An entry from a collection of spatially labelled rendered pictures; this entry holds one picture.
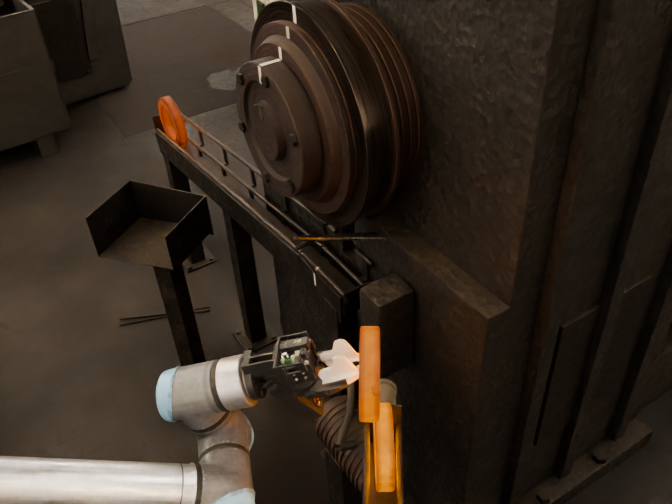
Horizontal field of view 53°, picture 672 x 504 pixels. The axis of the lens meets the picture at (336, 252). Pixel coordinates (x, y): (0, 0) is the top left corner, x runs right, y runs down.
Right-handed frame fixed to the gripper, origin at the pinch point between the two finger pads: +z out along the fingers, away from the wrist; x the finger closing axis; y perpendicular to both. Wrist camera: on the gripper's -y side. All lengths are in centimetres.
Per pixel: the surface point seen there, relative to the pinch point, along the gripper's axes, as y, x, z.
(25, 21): 25, 235, -163
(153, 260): -14, 67, -67
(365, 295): -12.0, 31.5, -4.6
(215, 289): -71, 123, -86
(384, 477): -20.0, -7.7, -3.1
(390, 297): -13.0, 30.3, 0.6
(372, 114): 26.7, 34.5, 8.5
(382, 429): -14.3, -2.0, -1.8
